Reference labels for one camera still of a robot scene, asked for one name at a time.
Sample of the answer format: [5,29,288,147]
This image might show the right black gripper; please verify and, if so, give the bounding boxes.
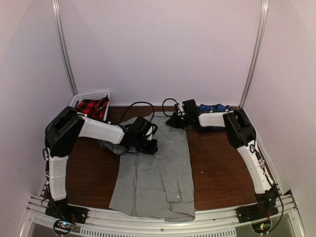
[167,112,192,129]

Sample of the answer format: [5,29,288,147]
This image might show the grey long sleeve shirt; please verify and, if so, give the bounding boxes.
[99,112,195,222]

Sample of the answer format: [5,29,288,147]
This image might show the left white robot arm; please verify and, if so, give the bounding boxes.
[43,106,158,219]

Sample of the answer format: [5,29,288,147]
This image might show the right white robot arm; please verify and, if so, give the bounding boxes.
[166,99,279,218]

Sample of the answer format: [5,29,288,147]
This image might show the blue plaid folded shirt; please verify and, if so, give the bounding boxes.
[194,104,232,131]

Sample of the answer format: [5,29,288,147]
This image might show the red black plaid shirt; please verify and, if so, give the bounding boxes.
[76,96,109,120]

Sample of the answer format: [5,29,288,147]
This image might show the white plastic basket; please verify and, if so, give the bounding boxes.
[69,89,111,121]

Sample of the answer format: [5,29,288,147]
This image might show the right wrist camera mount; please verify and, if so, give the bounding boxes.
[174,103,185,115]

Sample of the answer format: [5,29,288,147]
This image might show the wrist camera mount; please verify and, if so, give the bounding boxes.
[174,103,185,115]
[146,126,157,141]

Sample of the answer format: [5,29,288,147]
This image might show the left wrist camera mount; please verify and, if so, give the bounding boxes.
[146,126,157,141]

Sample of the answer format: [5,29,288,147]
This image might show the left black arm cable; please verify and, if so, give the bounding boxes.
[41,100,156,218]

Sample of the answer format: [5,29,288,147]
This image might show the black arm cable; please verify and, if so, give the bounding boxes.
[41,100,156,218]
[161,98,284,233]

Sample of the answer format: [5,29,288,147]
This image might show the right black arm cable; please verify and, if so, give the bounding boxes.
[161,98,284,233]

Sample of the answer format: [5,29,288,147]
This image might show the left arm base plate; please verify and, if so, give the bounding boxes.
[45,205,88,224]

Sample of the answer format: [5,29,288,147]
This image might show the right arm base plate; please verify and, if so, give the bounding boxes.
[236,204,278,223]

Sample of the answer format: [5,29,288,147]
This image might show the aluminium front rail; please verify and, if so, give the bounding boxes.
[18,195,307,237]

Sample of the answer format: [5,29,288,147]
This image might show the right aluminium corner post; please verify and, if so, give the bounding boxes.
[239,0,269,108]

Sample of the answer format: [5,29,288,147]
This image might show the aluminium corner post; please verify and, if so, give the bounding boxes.
[51,0,78,96]
[239,0,269,108]

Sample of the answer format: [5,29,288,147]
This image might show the left aluminium corner post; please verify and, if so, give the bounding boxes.
[51,0,78,96]

